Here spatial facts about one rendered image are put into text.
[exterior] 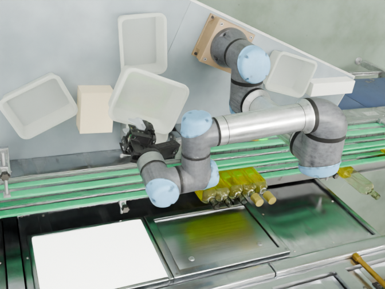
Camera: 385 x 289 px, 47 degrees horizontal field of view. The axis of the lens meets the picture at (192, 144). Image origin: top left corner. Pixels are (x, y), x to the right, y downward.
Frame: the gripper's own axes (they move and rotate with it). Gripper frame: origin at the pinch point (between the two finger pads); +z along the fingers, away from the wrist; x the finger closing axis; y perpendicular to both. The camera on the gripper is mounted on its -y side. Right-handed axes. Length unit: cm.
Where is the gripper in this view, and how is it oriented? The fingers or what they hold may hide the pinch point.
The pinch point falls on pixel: (138, 122)
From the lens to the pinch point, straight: 138.6
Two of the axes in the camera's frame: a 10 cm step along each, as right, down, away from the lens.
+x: -4.4, 7.9, 4.3
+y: -8.3, -1.8, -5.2
